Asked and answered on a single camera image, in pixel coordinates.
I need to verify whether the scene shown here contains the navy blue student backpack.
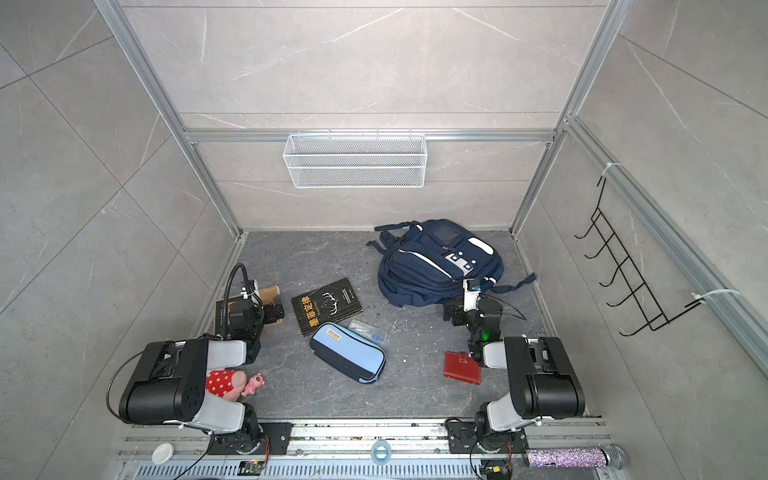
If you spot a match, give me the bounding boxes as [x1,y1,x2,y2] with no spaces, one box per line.
[367,219,536,308]

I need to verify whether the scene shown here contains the black book gold lettering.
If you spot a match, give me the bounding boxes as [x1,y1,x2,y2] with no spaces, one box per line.
[291,278,363,336]

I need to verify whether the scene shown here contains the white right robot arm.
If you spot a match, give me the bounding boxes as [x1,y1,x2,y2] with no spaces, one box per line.
[443,279,585,451]

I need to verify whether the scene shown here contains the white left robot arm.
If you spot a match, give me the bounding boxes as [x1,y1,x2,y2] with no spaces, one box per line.
[111,285,285,454]

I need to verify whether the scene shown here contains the brown and black book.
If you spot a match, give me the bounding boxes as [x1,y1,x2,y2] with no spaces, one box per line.
[214,285,285,334]

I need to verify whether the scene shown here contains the red wallet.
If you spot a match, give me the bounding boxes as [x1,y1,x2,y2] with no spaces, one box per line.
[443,352,482,385]

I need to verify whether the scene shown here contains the pink plush doll red dress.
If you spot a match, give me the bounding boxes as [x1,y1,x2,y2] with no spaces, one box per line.
[205,370,265,402]

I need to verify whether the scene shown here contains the clear plastic eraser box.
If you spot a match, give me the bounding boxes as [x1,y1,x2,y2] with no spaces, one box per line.
[348,320,389,344]

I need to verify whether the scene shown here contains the light blue pencil case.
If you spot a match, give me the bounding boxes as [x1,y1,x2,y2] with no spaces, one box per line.
[309,322,386,384]

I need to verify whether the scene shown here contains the clear tape roll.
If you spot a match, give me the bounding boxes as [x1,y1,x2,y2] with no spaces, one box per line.
[370,439,392,466]

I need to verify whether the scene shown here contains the white round cap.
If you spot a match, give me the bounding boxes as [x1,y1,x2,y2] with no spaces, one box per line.
[151,442,175,465]

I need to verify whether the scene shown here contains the glittery purple tube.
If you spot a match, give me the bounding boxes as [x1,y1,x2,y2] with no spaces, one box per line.
[525,444,629,470]

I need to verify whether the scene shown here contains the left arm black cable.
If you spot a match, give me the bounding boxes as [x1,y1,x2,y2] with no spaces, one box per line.
[221,262,250,340]

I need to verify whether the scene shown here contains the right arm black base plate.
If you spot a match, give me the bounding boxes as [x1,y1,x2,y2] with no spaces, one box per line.
[444,417,528,455]

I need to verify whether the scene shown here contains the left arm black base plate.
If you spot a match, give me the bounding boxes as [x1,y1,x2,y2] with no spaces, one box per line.
[207,422,294,455]

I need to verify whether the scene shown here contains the aluminium rail frame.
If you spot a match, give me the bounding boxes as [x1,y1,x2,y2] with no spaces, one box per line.
[104,417,629,479]

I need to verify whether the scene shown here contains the black wire hook rack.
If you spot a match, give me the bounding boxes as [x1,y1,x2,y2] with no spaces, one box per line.
[574,177,705,338]

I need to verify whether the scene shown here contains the white wire mesh basket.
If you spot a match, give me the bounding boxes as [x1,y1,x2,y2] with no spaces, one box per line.
[283,133,428,189]

